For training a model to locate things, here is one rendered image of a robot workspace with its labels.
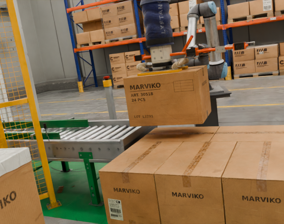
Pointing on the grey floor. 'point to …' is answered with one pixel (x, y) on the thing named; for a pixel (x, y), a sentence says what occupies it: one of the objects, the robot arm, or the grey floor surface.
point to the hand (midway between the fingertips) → (195, 51)
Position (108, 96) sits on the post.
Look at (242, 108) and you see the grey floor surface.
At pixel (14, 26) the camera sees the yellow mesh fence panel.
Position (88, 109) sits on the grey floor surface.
